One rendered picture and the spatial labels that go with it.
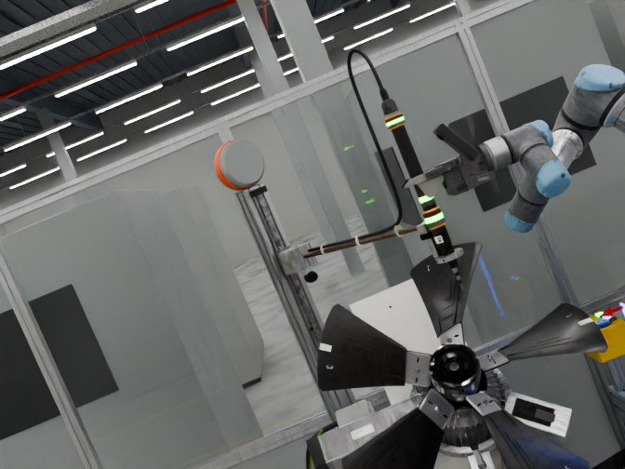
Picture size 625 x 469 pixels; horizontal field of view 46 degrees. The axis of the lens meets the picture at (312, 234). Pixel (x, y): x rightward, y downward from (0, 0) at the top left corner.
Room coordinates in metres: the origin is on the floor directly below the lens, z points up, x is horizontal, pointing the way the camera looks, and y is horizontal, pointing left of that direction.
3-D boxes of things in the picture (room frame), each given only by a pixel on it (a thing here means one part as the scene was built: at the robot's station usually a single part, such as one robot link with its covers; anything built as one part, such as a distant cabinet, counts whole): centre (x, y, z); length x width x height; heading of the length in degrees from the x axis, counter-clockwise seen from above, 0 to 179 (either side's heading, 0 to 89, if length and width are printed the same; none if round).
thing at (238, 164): (2.36, 0.13, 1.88); 0.17 x 0.15 x 0.16; 90
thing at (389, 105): (1.77, -0.28, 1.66); 0.04 x 0.04 x 0.46
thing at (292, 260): (2.28, 0.07, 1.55); 0.10 x 0.07 x 0.08; 35
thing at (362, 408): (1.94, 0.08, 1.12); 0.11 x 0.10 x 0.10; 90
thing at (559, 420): (1.80, -0.33, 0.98); 0.20 x 0.16 x 0.20; 0
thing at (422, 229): (1.78, -0.28, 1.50); 0.09 x 0.07 x 0.10; 35
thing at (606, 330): (2.06, -0.64, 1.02); 0.16 x 0.10 x 0.11; 0
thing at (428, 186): (1.74, -0.29, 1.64); 0.09 x 0.03 x 0.06; 100
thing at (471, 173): (1.77, -0.39, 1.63); 0.12 x 0.08 x 0.09; 90
